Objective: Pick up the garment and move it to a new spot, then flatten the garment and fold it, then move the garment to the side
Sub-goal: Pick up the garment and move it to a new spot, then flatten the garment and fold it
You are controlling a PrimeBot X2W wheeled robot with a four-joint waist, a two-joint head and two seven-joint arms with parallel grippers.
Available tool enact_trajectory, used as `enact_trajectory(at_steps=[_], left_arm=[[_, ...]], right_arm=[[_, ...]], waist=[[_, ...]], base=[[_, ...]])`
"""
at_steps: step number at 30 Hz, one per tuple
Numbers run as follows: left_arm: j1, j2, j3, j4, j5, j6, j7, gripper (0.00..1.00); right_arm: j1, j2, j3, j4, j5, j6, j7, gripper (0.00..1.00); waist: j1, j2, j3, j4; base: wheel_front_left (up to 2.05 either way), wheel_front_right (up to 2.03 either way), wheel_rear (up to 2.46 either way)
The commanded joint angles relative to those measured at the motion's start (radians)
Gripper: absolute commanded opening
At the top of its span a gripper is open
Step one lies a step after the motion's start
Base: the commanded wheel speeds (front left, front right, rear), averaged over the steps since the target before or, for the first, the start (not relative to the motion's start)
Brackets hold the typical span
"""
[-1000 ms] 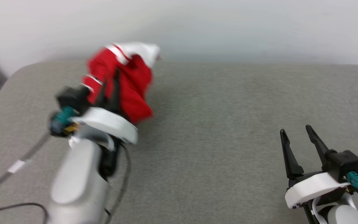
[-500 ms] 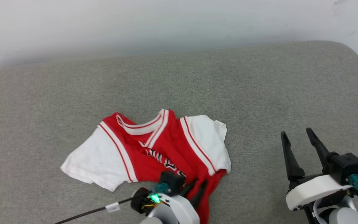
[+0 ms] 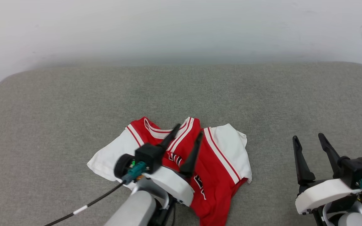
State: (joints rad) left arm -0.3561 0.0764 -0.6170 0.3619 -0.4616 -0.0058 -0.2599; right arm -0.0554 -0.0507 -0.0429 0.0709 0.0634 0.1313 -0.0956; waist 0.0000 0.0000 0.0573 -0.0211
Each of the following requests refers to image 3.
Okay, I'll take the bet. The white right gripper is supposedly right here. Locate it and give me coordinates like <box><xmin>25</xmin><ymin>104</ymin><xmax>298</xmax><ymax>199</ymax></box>
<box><xmin>292</xmin><ymin>133</ymin><xmax>362</xmax><ymax>215</ymax></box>

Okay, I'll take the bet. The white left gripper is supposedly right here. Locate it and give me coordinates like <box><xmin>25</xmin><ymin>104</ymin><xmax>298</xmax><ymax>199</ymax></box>
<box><xmin>143</xmin><ymin>124</ymin><xmax>204</xmax><ymax>207</ymax></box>

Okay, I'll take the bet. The red and white jersey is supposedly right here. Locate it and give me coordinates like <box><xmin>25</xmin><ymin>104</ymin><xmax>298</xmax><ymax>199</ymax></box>
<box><xmin>87</xmin><ymin>117</ymin><xmax>252</xmax><ymax>226</ymax></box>

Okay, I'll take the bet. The grey fabric sofa cushion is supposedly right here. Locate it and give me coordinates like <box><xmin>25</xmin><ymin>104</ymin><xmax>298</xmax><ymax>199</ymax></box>
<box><xmin>0</xmin><ymin>62</ymin><xmax>362</xmax><ymax>226</ymax></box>

